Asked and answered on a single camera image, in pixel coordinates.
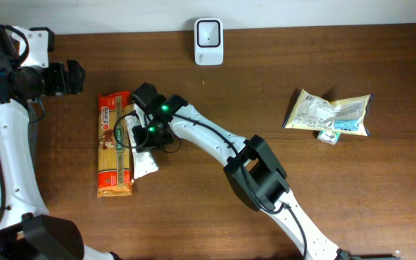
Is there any teal tissue pack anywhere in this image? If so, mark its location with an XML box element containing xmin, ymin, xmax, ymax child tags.
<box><xmin>317</xmin><ymin>131</ymin><xmax>340</xmax><ymax>145</ymax></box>

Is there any white barcode scanner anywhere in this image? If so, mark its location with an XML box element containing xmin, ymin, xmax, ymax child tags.
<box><xmin>194</xmin><ymin>18</ymin><xmax>224</xmax><ymax>66</ymax></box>

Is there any white crinkled snack bag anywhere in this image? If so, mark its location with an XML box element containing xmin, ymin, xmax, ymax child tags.
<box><xmin>282</xmin><ymin>89</ymin><xmax>373</xmax><ymax>137</ymax></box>

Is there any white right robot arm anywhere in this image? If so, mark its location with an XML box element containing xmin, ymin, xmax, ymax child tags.
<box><xmin>132</xmin><ymin>94</ymin><xmax>350</xmax><ymax>260</ymax></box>

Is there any white tube with gold cap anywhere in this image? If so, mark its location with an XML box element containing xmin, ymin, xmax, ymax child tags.
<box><xmin>124</xmin><ymin>105</ymin><xmax>159</xmax><ymax>180</ymax></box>

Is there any orange spaghetti packet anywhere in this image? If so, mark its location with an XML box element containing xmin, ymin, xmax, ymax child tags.
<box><xmin>97</xmin><ymin>91</ymin><xmax>133</xmax><ymax>197</ymax></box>

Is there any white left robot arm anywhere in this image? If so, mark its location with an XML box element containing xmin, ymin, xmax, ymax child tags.
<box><xmin>0</xmin><ymin>25</ymin><xmax>116</xmax><ymax>259</ymax></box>

